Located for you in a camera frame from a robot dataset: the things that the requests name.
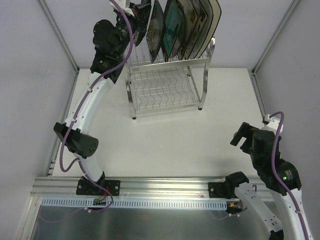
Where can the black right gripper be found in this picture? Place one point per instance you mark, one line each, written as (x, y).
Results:
(243, 135)

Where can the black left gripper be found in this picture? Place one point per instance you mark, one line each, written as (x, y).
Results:
(144, 12)

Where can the dark floral square plate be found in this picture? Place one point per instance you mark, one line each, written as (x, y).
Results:
(155, 32)

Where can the black square plate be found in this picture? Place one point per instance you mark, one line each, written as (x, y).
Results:
(174, 22)

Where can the colourful flower plate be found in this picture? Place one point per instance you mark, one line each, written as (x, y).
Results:
(191, 9)
(201, 17)

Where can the round silver-rimmed plate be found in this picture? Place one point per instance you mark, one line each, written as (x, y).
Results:
(180, 39)

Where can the white square plate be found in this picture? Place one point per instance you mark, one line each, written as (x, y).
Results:
(202, 40)
(215, 13)

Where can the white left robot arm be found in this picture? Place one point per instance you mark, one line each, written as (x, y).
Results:
(113, 44)

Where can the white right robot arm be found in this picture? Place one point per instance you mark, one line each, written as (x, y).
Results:
(279, 176)

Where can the stainless steel dish rack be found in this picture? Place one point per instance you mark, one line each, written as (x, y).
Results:
(163, 87)

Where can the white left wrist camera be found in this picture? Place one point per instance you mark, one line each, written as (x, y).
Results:
(124, 5)

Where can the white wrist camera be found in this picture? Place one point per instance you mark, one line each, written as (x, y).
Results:
(124, 5)
(273, 121)

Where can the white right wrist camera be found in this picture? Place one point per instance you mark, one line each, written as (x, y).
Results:
(273, 121)

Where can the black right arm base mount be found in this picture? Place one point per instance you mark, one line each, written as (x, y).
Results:
(222, 188)

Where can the white slotted cable duct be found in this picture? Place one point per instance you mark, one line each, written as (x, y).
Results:
(129, 203)

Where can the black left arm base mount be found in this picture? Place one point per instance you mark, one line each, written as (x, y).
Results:
(86, 188)

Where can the aluminium rail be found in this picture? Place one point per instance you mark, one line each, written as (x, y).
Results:
(155, 188)

